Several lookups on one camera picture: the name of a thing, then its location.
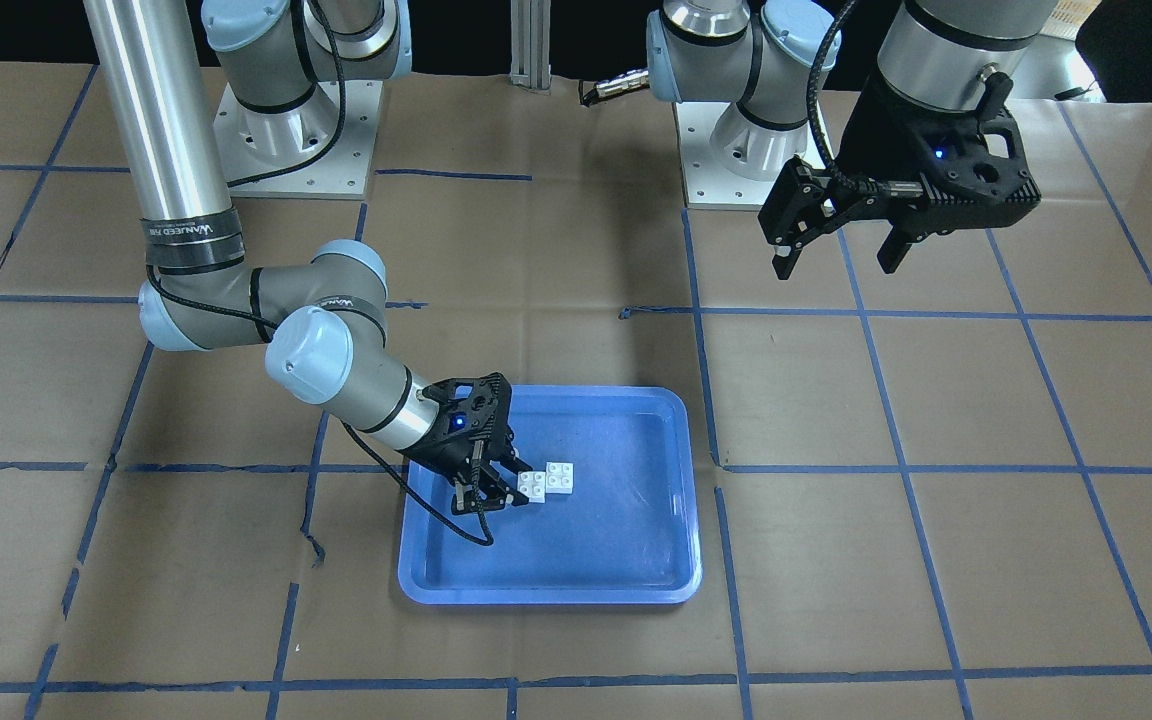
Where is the brown paper table cover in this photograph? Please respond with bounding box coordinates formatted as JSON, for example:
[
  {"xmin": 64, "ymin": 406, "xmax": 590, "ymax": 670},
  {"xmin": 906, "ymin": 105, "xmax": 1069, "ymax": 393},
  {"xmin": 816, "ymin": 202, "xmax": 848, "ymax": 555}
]
[{"xmin": 0, "ymin": 63, "xmax": 1152, "ymax": 719}]

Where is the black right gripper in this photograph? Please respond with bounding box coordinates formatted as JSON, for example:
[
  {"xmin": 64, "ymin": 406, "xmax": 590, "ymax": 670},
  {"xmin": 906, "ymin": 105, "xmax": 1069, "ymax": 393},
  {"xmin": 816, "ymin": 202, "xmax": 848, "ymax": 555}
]
[{"xmin": 406, "ymin": 373, "xmax": 532, "ymax": 516}]

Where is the aluminium frame post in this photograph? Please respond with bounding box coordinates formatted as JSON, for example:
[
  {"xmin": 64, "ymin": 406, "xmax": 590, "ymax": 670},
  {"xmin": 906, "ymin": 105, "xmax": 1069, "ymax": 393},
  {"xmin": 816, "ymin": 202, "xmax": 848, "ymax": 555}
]
[{"xmin": 508, "ymin": 0, "xmax": 552, "ymax": 94}]

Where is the white building block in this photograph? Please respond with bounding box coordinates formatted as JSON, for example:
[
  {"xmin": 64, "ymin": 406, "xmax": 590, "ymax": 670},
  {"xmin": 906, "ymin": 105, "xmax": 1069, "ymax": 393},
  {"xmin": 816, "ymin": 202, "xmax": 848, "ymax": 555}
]
[
  {"xmin": 516, "ymin": 471, "xmax": 548, "ymax": 503},
  {"xmin": 544, "ymin": 462, "xmax": 575, "ymax": 495}
]

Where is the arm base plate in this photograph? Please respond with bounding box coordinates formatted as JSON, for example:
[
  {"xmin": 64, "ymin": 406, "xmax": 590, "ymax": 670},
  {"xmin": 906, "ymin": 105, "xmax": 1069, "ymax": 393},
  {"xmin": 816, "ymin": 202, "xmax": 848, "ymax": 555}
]
[
  {"xmin": 212, "ymin": 79, "xmax": 385, "ymax": 200},
  {"xmin": 673, "ymin": 103, "xmax": 823, "ymax": 211}
]

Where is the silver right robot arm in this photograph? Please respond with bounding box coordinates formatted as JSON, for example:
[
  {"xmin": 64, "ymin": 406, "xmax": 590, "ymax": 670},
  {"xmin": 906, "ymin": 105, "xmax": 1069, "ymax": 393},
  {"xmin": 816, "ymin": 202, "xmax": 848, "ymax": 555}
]
[{"xmin": 84, "ymin": 1, "xmax": 529, "ymax": 514}]

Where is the blue plastic tray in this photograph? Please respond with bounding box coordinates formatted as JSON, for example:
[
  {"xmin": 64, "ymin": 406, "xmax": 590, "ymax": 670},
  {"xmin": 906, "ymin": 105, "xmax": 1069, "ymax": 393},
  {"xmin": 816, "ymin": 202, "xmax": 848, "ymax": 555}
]
[{"xmin": 396, "ymin": 386, "xmax": 703, "ymax": 606}]

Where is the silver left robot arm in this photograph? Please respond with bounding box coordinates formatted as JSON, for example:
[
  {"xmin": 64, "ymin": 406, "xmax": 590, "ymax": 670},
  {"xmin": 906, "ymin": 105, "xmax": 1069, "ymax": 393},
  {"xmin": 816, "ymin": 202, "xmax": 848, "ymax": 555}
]
[{"xmin": 646, "ymin": 1, "xmax": 1055, "ymax": 279}]

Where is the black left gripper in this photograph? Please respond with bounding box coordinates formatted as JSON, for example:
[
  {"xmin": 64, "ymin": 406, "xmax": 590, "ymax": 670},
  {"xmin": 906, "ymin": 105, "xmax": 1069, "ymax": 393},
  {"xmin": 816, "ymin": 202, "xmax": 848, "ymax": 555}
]
[{"xmin": 756, "ymin": 76, "xmax": 1043, "ymax": 281}]

